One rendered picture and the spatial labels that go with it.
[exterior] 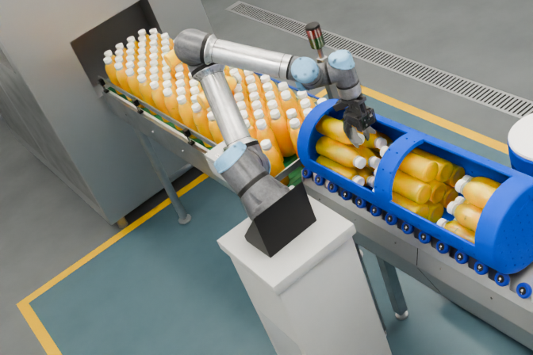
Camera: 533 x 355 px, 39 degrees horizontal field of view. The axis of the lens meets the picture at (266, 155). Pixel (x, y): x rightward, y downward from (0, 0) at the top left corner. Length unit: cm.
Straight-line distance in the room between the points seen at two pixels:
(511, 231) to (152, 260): 257
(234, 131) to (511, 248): 91
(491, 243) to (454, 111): 251
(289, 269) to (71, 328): 220
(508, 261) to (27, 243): 345
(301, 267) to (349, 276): 23
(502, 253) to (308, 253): 55
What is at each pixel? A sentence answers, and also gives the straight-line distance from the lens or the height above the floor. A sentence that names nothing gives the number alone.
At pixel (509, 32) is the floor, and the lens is 523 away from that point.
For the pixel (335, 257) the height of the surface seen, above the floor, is 107.
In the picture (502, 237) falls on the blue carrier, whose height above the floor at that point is 114.
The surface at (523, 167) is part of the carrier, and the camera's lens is 258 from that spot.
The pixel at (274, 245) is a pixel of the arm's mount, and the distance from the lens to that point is 225.
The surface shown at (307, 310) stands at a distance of 233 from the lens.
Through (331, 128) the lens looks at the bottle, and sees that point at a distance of 261.
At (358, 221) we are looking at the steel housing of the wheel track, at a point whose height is 88.
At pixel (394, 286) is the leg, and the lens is 332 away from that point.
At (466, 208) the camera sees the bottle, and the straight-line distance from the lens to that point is 224.
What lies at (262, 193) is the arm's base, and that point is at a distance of 220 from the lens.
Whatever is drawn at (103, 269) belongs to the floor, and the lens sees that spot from 444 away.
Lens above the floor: 267
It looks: 35 degrees down
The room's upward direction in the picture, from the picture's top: 22 degrees counter-clockwise
